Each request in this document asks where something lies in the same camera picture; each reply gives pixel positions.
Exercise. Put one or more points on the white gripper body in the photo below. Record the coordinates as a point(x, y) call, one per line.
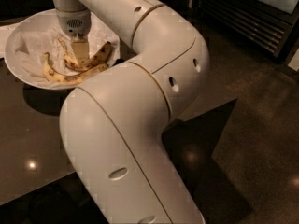
point(74, 24)

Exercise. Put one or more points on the dark slatted floor appliance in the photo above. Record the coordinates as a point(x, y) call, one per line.
point(272, 24)

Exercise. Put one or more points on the cream flat gripper finger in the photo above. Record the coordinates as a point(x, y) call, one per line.
point(80, 47)

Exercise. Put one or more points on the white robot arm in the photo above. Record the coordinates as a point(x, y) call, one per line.
point(112, 123)

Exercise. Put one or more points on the spotted yellow banana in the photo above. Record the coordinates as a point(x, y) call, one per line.
point(100, 57)
point(53, 76)

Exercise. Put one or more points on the white ceramic bowl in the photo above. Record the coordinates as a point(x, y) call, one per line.
point(40, 54)

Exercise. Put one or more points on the white paper bowl liner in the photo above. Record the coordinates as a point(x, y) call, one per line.
point(38, 34)

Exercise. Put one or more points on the white paper under bowl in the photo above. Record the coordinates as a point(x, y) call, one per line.
point(5, 32)

